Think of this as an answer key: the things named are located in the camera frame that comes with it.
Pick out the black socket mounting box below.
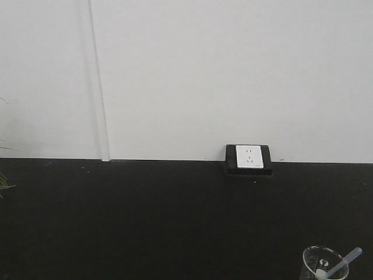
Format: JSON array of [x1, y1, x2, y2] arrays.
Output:
[[225, 145, 273, 176]]

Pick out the clear glass beaker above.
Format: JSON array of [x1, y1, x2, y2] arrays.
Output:
[[299, 246, 350, 280]]

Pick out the green plant leaves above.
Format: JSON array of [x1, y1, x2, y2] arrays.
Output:
[[0, 97, 16, 198]]

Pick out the white wall power socket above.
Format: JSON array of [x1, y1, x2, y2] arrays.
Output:
[[235, 145, 264, 169]]

